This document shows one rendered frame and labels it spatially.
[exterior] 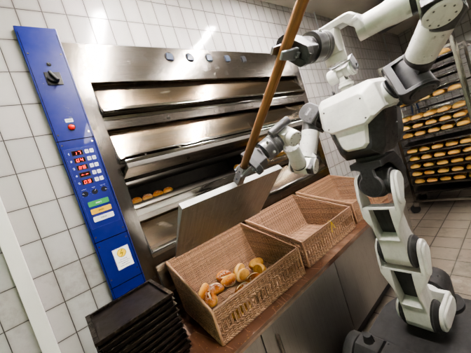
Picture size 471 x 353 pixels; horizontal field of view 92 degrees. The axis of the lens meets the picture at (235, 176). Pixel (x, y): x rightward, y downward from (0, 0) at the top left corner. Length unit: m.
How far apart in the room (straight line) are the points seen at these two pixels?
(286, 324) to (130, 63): 1.60
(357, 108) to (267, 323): 0.96
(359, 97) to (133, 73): 1.20
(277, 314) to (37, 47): 1.64
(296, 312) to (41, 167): 1.36
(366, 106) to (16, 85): 1.50
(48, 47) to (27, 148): 0.50
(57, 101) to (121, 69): 0.39
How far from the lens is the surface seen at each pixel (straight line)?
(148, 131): 1.47
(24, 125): 1.41
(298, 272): 1.32
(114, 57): 1.59
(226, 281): 1.41
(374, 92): 1.06
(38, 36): 1.56
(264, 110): 0.76
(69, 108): 1.40
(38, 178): 1.35
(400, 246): 1.27
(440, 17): 0.86
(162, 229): 1.40
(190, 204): 0.84
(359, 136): 1.08
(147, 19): 1.82
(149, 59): 1.65
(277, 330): 1.21
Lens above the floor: 1.26
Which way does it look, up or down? 3 degrees down
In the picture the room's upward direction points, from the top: 18 degrees counter-clockwise
